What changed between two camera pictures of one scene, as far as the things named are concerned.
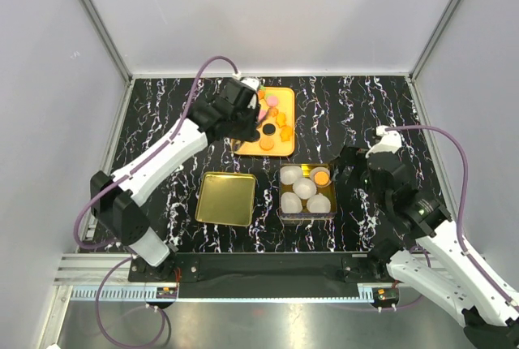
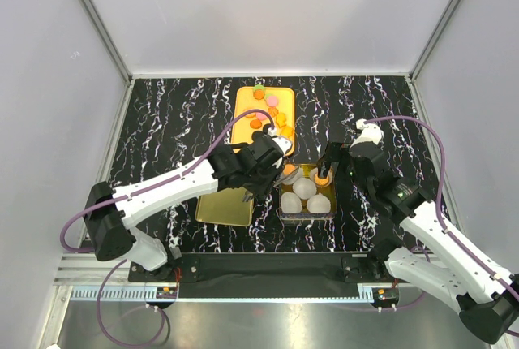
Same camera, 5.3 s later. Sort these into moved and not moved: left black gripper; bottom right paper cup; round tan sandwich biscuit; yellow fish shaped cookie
Moved: left black gripper
Not moved: bottom right paper cup; round tan sandwich biscuit; yellow fish shaped cookie
